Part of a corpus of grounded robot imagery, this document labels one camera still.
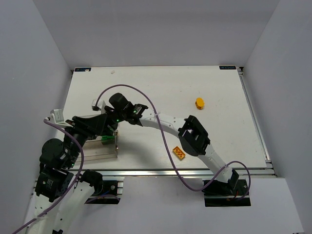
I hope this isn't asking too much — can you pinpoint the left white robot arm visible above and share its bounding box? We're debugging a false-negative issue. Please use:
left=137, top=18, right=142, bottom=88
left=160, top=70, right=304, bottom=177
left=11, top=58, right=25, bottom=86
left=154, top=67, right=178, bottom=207
left=26, top=113, right=114, bottom=234

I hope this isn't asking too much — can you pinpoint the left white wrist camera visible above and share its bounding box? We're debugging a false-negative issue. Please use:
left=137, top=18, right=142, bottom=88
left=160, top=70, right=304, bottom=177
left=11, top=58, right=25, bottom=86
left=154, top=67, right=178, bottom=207
left=45, top=109, right=71, bottom=128

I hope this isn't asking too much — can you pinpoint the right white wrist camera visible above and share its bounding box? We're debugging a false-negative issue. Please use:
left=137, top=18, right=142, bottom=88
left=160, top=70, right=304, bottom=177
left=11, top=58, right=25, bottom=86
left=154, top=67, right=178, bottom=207
left=91, top=99, right=106, bottom=114

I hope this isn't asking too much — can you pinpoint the blue corner label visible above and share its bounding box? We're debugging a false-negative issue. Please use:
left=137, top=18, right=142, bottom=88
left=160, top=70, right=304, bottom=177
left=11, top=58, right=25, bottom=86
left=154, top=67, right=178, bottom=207
left=219, top=65, right=236, bottom=70
left=74, top=67, right=91, bottom=72

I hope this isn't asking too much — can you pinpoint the aluminium table front rail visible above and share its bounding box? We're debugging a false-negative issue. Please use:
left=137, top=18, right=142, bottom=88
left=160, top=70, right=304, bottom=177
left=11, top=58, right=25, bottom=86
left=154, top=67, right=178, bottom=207
left=45, top=167, right=276, bottom=178

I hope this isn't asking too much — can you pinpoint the orange lego brick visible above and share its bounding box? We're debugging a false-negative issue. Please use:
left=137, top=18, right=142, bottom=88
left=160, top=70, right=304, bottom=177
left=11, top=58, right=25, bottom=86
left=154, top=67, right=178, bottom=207
left=172, top=146, right=186, bottom=160

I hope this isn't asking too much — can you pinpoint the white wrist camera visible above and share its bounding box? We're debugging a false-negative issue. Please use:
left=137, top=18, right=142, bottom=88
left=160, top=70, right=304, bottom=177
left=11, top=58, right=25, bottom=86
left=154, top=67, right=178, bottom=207
left=91, top=99, right=106, bottom=114
left=45, top=109, right=71, bottom=128

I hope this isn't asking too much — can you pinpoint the yellow round lego piece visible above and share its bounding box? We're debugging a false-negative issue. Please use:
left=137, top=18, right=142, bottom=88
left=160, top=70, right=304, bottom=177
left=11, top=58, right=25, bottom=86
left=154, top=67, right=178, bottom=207
left=195, top=97, right=205, bottom=110

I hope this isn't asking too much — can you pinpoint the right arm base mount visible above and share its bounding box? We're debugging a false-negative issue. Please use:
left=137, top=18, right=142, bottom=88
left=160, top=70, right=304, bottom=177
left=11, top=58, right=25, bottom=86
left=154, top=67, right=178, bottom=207
left=202, top=179, right=251, bottom=207

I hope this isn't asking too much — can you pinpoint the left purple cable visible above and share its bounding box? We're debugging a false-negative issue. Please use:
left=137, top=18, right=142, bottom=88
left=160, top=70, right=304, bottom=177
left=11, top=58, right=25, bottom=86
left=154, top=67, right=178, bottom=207
left=12, top=118, right=120, bottom=234

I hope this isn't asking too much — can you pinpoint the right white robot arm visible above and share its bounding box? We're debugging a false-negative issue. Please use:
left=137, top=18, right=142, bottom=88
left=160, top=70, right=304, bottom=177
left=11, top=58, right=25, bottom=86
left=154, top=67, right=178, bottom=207
left=101, top=93, right=239, bottom=193

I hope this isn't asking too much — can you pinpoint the clear container near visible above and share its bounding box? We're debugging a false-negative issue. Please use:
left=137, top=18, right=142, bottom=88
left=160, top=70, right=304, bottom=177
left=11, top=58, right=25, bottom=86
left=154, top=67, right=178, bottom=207
left=82, top=143, right=117, bottom=161

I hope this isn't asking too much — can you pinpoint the green lego brick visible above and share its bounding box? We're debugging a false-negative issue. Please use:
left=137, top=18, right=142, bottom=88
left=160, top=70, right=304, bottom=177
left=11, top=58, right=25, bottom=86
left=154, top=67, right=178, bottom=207
left=101, top=136, right=115, bottom=145

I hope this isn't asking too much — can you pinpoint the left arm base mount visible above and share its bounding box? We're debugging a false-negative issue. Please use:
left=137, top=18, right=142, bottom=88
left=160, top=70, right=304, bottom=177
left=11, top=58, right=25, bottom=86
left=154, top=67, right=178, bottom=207
left=80, top=170, right=121, bottom=205

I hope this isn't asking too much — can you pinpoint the right blue corner label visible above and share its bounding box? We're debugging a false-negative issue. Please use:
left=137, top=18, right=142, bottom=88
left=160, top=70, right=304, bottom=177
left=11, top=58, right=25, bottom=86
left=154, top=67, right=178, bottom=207
left=219, top=65, right=236, bottom=70

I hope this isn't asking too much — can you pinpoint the left blue corner label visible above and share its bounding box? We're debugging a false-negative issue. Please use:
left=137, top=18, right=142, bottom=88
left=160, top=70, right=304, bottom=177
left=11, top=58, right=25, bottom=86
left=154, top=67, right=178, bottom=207
left=74, top=67, right=91, bottom=72

